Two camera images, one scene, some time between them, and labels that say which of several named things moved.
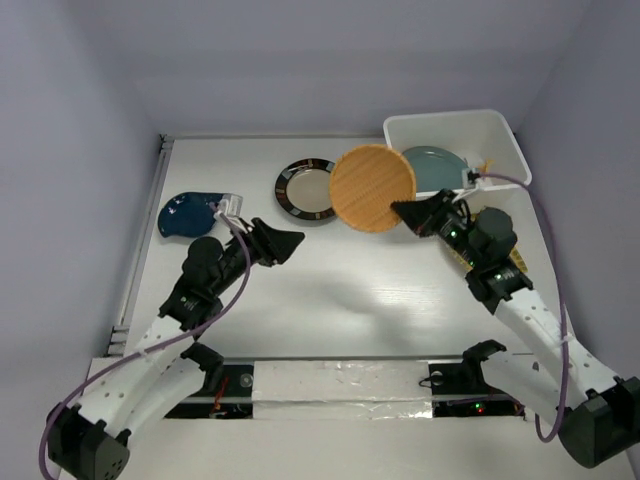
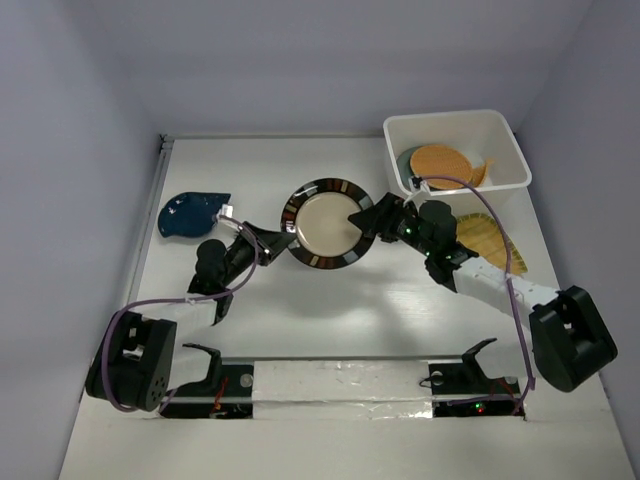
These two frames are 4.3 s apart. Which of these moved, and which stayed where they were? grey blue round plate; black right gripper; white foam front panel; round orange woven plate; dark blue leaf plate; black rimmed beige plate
Moved: round orange woven plate; black right gripper; grey blue round plate; black rimmed beige plate
Stayed: dark blue leaf plate; white foam front panel
